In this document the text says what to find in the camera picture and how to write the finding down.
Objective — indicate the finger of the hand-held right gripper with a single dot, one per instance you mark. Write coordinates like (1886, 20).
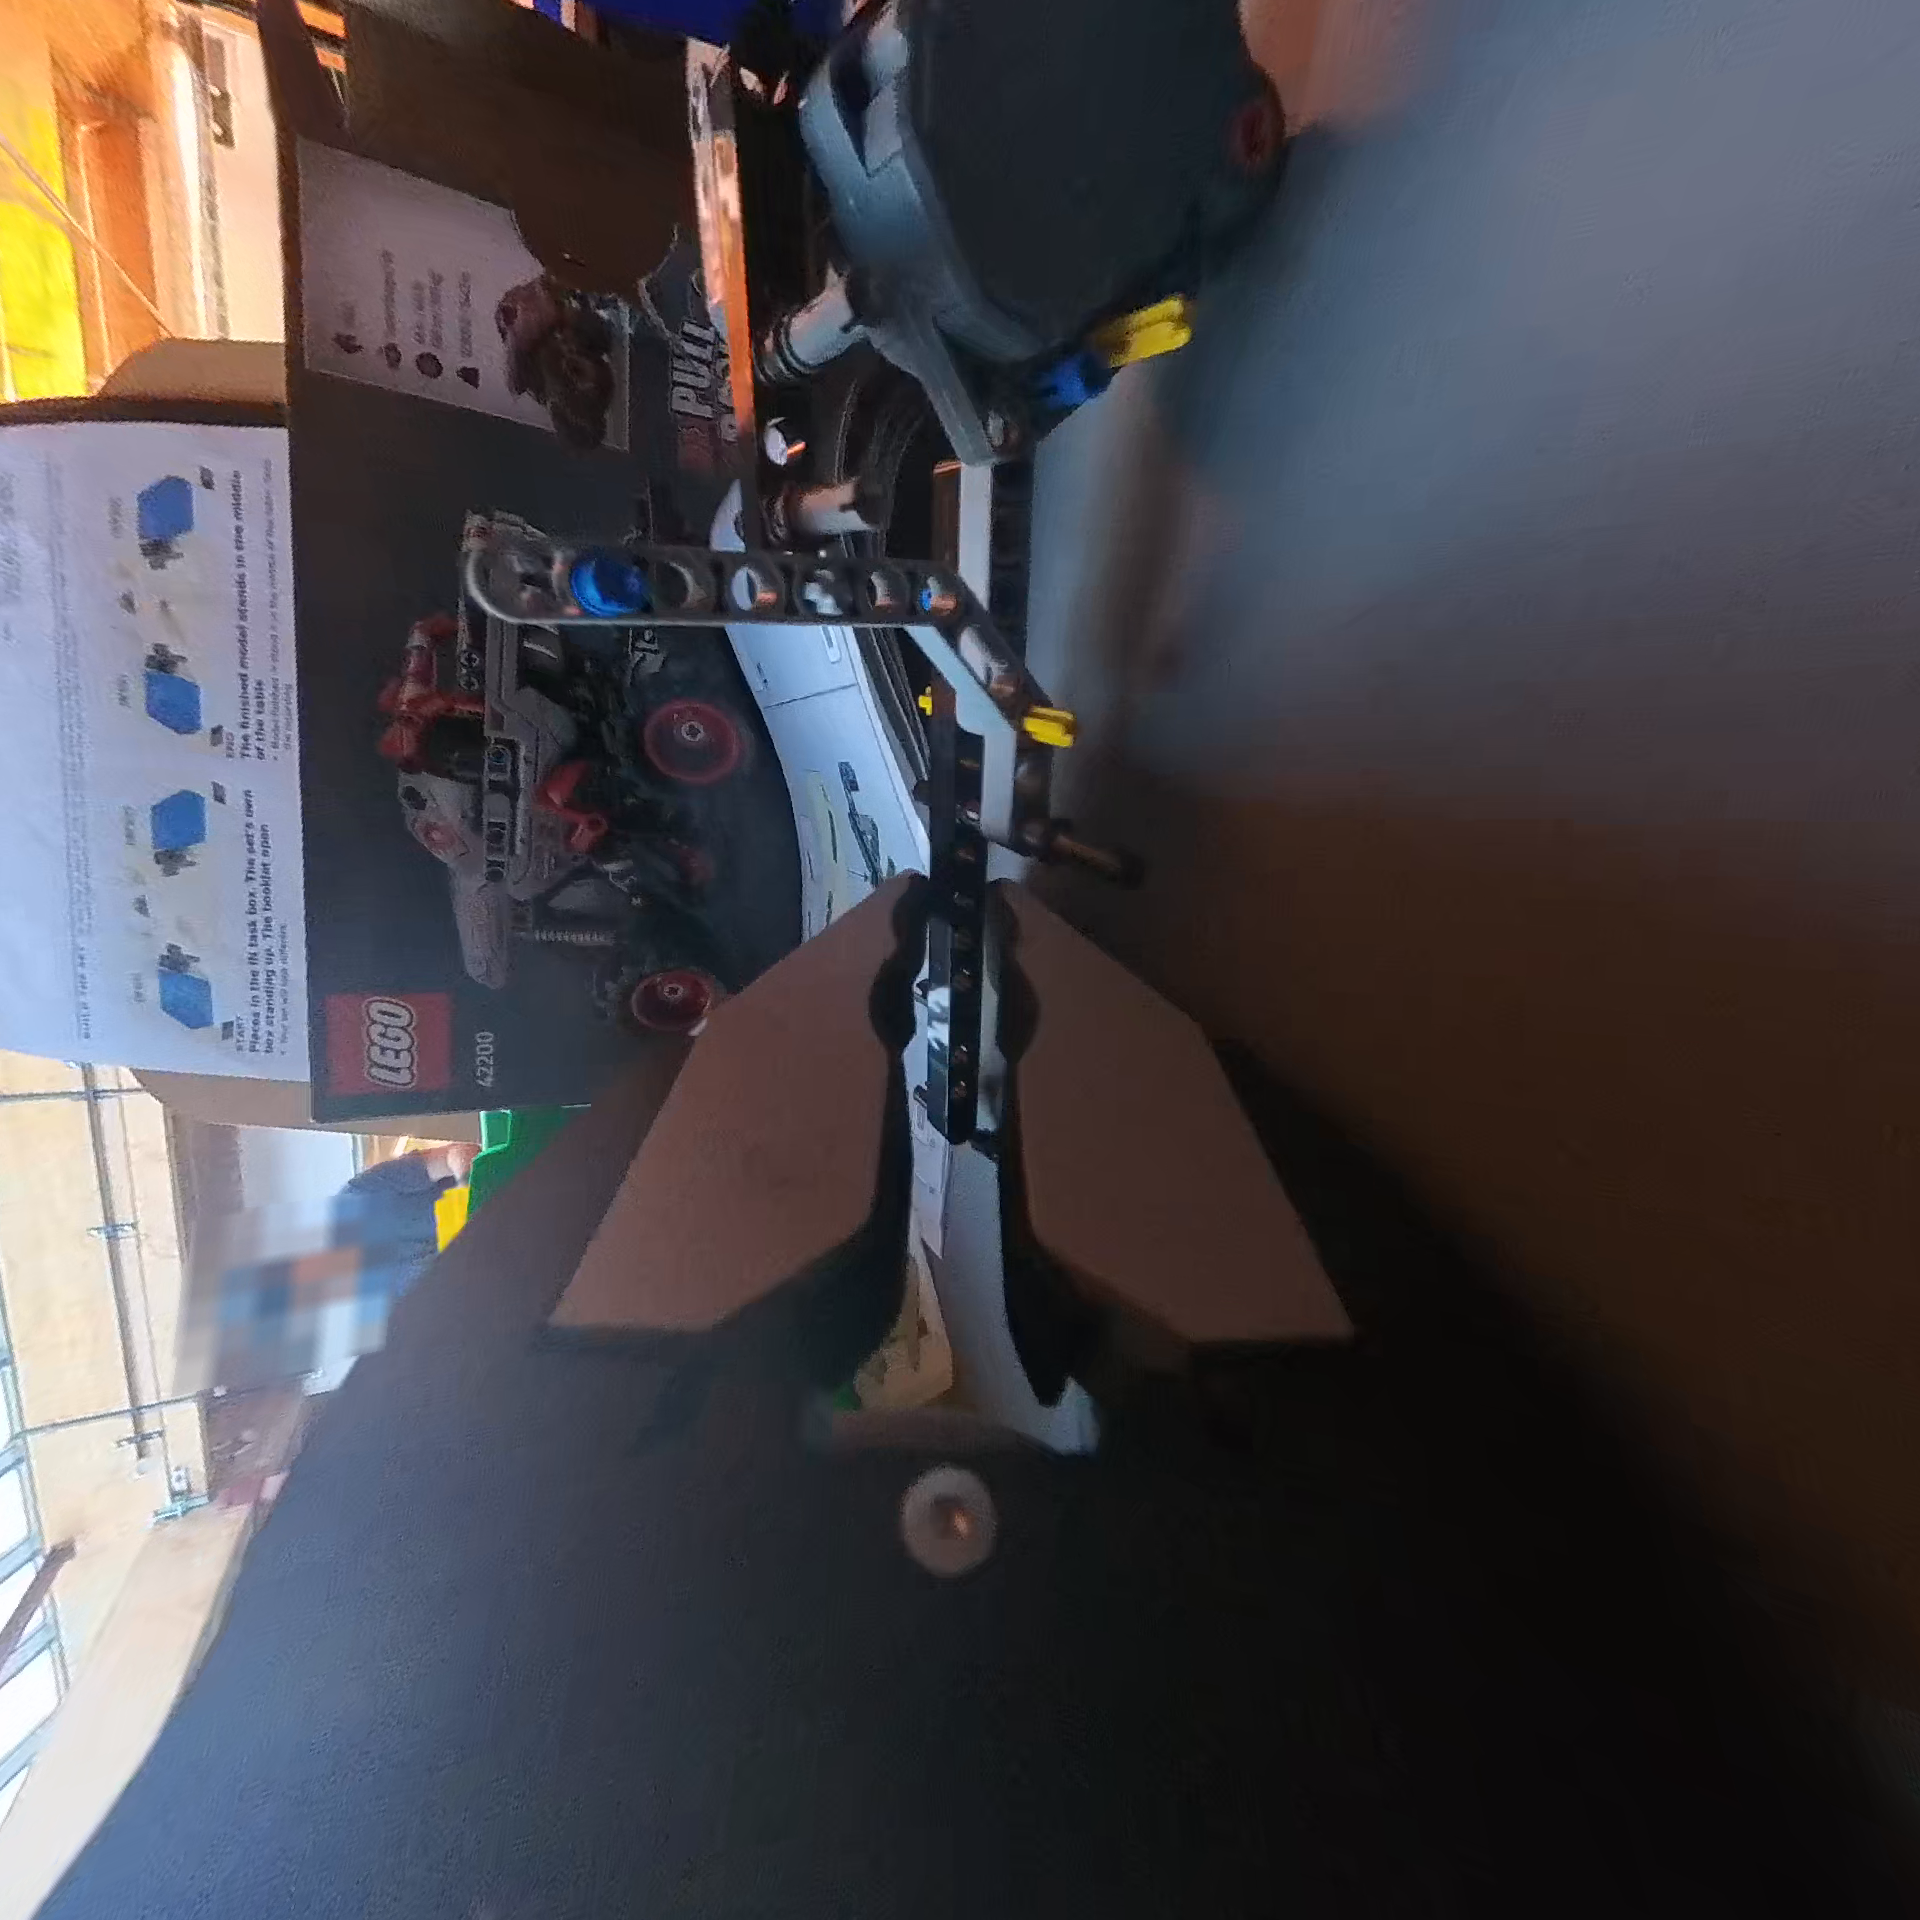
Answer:
(885, 181)

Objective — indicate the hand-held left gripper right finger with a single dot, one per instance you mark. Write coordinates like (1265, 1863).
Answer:
(1162, 1170)

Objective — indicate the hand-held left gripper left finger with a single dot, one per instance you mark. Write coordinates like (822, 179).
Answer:
(751, 1154)

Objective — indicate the grey and black lego assembly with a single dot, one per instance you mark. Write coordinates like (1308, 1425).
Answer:
(961, 840)

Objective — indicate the black lego set box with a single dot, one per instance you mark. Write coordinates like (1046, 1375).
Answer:
(421, 900)

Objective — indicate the lego instruction booklet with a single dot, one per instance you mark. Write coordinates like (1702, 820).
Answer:
(820, 733)

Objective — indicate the green plastic bin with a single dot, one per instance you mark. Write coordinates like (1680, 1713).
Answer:
(504, 1148)

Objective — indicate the blue object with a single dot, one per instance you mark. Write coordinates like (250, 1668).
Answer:
(674, 13)

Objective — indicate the pale cardboard box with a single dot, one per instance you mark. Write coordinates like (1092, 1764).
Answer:
(194, 375)

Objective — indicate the white printed task sheet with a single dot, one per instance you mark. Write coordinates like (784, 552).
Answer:
(149, 749)

